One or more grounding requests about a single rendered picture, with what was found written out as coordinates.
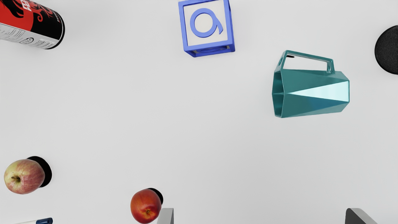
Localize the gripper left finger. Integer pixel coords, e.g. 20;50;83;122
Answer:
157;208;174;224

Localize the pale red-green apple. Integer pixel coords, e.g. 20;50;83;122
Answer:
4;159;46;195

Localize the blue letter block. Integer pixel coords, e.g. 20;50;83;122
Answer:
178;0;236;58

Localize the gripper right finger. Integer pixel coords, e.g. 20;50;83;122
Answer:
345;208;378;224

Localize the white marker with blue cap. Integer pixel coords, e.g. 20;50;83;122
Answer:
12;217;53;224

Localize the teal faceted mug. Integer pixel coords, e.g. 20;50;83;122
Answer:
272;50;350;119

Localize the red and black can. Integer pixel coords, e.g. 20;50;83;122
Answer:
0;0;65;50

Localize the black round object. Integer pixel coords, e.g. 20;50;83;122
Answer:
374;25;398;75

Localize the deep red apple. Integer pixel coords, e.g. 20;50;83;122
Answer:
130;189;162;224

